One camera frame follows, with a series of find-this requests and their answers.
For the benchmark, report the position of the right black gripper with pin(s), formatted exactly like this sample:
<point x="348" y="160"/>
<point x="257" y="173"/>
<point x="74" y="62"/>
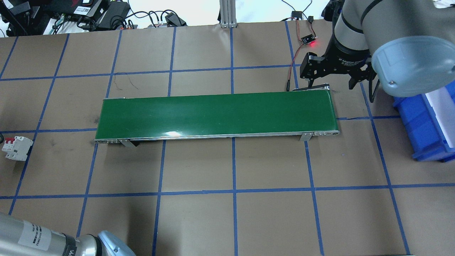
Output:
<point x="347" y="59"/>

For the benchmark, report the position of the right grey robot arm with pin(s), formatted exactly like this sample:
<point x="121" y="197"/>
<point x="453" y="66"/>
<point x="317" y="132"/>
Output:
<point x="407" y="44"/>

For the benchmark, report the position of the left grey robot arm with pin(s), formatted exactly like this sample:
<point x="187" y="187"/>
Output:
<point x="23" y="238"/>

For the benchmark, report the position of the green conveyor belt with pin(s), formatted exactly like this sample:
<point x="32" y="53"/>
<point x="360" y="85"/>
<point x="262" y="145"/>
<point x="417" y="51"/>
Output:
<point x="129" y="121"/>

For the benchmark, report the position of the small sensor board red LED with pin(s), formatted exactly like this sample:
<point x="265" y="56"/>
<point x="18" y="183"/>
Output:
<point x="309" y="40"/>

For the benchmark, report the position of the blue plastic bin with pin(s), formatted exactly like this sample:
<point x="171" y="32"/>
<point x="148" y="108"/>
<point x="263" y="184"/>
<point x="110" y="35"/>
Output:
<point x="422" y="128"/>

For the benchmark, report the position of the white foam bin liner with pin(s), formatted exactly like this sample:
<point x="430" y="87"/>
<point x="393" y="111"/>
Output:
<point x="443" y="106"/>

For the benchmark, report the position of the white red circuit breaker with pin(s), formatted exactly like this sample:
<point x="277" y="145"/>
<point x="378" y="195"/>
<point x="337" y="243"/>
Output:
<point x="17" y="148"/>

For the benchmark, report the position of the aluminium frame post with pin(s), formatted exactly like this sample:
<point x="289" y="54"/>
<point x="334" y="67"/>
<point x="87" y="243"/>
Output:
<point x="228" y="14"/>

